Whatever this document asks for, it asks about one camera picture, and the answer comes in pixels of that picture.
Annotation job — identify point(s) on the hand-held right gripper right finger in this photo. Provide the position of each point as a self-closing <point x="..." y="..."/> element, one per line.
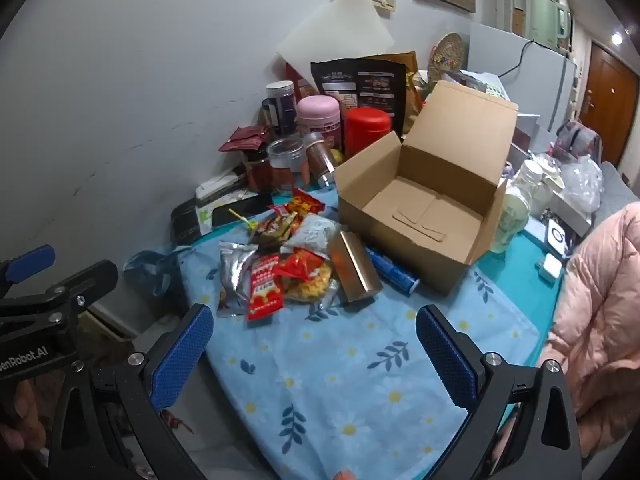
<point x="447" y="360"/>

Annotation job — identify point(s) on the white charger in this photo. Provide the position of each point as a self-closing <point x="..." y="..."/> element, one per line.
<point x="550" y="267"/>

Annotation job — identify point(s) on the silver foil packet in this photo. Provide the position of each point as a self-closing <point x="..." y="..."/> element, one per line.
<point x="232" y="275"/>

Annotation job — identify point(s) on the long red snack packet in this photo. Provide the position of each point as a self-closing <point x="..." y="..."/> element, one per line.
<point x="265" y="290"/>

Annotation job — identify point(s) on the jar with red lid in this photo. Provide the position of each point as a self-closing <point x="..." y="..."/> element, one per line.
<point x="365" y="130"/>

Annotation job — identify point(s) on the white fridge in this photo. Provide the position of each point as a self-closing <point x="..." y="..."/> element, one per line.
<point x="545" y="80"/>

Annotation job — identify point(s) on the clear jar with brown label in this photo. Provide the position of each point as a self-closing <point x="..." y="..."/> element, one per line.
<point x="285" y="160"/>

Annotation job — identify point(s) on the brown cardboard box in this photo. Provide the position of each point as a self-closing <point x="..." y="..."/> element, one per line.
<point x="450" y="160"/>

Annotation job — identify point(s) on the white flat case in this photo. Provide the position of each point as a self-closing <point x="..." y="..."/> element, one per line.
<point x="215" y="187"/>

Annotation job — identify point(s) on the white printed paper box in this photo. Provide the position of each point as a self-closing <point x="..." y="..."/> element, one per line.
<point x="470" y="80"/>

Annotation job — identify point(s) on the pink jar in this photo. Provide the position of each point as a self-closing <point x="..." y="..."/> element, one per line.
<point x="320" y="115"/>

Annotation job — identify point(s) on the black pouch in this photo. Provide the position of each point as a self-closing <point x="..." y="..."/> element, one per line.
<point x="185" y="225"/>

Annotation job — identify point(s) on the red packet with gold print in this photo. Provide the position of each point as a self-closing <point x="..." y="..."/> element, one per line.
<point x="302" y="203"/>

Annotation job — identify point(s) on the black printed bag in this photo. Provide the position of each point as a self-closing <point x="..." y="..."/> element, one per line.
<point x="370" y="85"/>

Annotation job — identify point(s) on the brown wooden door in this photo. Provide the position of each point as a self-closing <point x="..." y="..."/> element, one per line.
<point x="610" y="95"/>

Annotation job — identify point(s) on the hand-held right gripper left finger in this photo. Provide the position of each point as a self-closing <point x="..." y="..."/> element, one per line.
<point x="182" y="355"/>

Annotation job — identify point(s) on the gold rectangular box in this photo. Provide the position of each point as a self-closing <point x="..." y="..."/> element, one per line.
<point x="357" y="270"/>

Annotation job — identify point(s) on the grey quilted cover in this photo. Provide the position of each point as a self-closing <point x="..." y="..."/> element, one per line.
<point x="617" y="185"/>

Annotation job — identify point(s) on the white and blue packet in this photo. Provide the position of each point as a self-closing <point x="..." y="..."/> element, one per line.
<point x="315" y="232"/>

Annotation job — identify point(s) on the dark red sachets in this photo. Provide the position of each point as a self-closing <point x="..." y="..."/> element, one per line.
<point x="245" y="137"/>

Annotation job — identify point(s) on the orange printed bag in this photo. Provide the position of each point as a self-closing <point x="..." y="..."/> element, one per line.
<point x="400" y="60"/>

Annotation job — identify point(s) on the dark jar with white lid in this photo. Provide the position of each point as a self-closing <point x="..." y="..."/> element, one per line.
<point x="282" y="105"/>

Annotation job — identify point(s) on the white foam board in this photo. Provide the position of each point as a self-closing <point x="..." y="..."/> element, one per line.
<point x="335" y="35"/>

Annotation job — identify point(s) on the ceiling light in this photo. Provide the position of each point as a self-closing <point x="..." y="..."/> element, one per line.
<point x="617" y="38"/>

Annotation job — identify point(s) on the light blue floral cloth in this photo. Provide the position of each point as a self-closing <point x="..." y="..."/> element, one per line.
<point x="350" y="385"/>

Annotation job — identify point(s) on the white teapot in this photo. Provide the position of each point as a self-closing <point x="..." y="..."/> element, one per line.
<point x="547" y="180"/>

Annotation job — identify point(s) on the chili sauce jar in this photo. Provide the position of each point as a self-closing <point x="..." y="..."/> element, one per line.
<point x="257" y="175"/>

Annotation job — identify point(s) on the small red snack packet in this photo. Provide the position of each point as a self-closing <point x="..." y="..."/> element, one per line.
<point x="300" y="265"/>

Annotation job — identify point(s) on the white box with black circle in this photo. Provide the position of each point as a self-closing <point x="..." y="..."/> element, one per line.
<point x="557" y="235"/>

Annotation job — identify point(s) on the person's left hand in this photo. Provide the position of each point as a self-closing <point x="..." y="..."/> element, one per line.
<point x="20" y="415"/>

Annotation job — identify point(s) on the blue tube snack pack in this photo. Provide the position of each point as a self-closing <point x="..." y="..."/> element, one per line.
<point x="395" y="272"/>

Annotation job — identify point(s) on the yellow green lollipop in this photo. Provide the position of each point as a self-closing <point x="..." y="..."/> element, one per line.
<point x="240" y="216"/>

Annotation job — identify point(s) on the grey patterned bag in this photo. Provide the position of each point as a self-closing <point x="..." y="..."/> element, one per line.
<point x="575" y="137"/>

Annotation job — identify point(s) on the blue face mask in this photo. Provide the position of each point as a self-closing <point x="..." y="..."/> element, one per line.
<point x="150" y="270"/>

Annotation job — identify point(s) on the pink puffer jacket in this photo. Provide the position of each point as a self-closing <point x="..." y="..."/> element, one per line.
<point x="600" y="310"/>

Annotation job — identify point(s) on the red bag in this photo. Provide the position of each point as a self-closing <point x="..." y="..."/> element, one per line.
<point x="295" y="80"/>

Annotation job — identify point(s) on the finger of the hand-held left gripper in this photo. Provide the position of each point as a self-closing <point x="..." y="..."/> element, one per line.
<point x="30" y="262"/>
<point x="95" y="275"/>

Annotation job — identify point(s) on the clear plastic bag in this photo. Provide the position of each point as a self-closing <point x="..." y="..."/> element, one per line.
<point x="582" y="180"/>

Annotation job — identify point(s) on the dark brown snack packet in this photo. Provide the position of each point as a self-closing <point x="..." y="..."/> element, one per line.
<point x="272" y="230"/>

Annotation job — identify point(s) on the green electric kettle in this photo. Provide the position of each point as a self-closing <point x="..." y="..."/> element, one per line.
<point x="545" y="20"/>

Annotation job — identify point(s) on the round woven mat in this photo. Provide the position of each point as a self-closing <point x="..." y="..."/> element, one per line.
<point x="450" y="50"/>

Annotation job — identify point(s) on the clear packet of crackers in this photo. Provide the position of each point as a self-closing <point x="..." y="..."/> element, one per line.
<point x="310" y="291"/>

